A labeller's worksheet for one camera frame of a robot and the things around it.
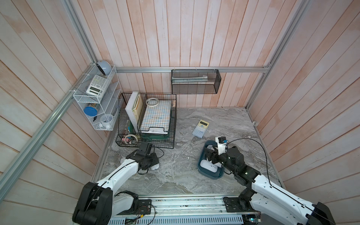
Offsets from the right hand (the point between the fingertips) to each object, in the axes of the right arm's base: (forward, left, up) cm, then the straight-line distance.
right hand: (208, 146), depth 80 cm
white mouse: (-10, +31, -9) cm, 34 cm away
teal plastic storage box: (-11, -8, -14) cm, 19 cm away
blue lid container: (+12, +66, +18) cm, 69 cm away
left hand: (-5, +32, -12) cm, 35 cm away
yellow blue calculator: (+23, +1, -15) cm, 27 cm away
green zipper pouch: (+9, +39, -4) cm, 40 cm away
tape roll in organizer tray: (+11, +52, -6) cm, 53 cm away
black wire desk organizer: (+21, +58, -10) cm, 63 cm away
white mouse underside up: (-7, -1, -13) cm, 15 cm away
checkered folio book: (+15, +32, +6) cm, 35 cm away
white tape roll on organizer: (+34, +37, +7) cm, 51 cm away
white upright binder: (+19, +45, +11) cm, 51 cm away
